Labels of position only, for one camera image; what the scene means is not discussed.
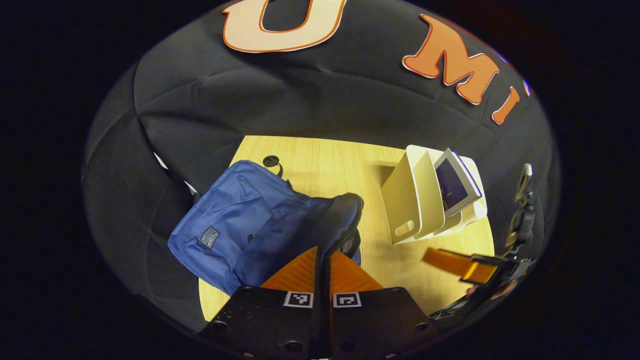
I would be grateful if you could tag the blue schoolbag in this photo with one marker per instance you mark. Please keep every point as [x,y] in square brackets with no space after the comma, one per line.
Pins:
[240,220]

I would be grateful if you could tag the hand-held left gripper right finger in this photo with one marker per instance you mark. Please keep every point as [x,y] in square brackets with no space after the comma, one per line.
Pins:
[332,325]

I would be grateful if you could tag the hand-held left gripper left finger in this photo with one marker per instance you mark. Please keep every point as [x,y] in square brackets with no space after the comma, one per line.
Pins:
[312,320]

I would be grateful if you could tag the blue spine book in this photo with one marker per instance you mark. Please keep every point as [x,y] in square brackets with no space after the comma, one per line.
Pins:
[452,187]

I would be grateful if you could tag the dark creased cloth panel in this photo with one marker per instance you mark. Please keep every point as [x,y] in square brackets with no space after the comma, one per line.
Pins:
[115,190]

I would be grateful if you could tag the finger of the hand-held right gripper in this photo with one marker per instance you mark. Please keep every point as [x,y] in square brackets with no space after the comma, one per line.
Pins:
[450,261]

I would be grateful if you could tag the white bookshelf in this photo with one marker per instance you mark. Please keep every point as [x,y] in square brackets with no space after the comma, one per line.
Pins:
[415,200]

